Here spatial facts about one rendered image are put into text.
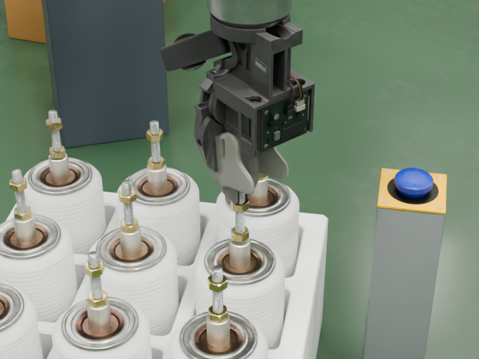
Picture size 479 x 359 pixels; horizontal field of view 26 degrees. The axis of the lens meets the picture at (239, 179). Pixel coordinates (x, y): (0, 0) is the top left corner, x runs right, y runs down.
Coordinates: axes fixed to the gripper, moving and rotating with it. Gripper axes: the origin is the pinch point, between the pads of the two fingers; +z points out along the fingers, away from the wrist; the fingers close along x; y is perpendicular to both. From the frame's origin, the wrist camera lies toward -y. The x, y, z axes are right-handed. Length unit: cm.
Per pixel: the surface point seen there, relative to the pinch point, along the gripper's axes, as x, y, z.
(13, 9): 26, -105, 28
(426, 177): 18.1, 9.1, 1.7
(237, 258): -0.9, 1.3, 8.3
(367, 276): 30.9, -9.9, 34.7
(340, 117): 57, -44, 35
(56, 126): -7.2, -23.9, 2.0
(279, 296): 1.7, 5.1, 12.3
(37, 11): 29, -100, 28
